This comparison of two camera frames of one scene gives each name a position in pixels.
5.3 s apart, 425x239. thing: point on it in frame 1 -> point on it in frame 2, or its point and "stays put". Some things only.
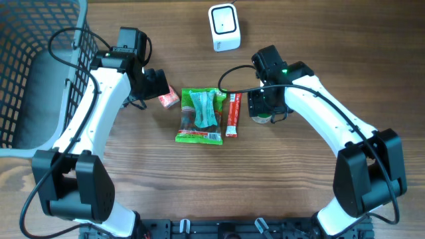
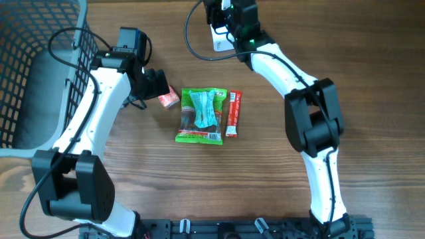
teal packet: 205,110 stays put
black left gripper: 159,83 stays put
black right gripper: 260,106 -> 214,12
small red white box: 169,99 stays put
